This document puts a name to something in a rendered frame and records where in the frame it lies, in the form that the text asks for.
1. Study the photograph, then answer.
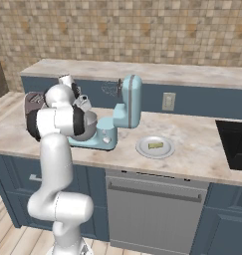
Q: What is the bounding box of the grey dishwasher handle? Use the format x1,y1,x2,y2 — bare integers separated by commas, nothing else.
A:
107,180,204,204

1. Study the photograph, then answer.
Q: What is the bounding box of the wire whisk attachment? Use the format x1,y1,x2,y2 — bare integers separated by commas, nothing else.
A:
101,79,123,100

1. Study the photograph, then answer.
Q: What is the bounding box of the blue drawer front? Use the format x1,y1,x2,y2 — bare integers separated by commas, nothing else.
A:
203,182,242,215

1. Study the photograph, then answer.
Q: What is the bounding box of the light blue stand mixer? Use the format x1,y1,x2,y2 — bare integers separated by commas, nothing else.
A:
67,74,143,151

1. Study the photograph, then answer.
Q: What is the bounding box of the yellow butter stick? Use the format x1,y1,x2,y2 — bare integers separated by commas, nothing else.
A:
148,141,164,149

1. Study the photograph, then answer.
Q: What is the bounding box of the grey dishwasher door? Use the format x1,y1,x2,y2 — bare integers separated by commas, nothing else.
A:
105,167,210,255

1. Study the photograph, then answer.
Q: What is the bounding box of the grey cupboard handle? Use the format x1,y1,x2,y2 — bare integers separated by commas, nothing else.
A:
28,173,44,183

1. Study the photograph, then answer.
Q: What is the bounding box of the dark brown toaster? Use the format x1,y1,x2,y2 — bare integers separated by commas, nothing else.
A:
24,92,48,116

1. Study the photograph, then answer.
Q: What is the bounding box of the silver mixer bowl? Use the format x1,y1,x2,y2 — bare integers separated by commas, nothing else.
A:
70,111,100,142

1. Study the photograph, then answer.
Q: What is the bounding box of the black sink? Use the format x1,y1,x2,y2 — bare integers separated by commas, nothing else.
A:
214,119,242,172

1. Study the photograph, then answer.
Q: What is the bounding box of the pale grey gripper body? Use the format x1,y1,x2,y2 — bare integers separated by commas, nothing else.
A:
73,95,93,113

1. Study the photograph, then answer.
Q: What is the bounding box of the blue cupboard door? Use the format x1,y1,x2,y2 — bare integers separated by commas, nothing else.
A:
0,153,75,231
190,206,242,255
71,163,110,243

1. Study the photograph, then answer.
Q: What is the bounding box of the grey round plate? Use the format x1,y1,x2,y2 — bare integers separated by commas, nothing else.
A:
134,134,176,160

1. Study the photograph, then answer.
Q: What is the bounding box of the beige wall socket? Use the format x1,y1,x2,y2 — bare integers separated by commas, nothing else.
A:
161,92,177,113

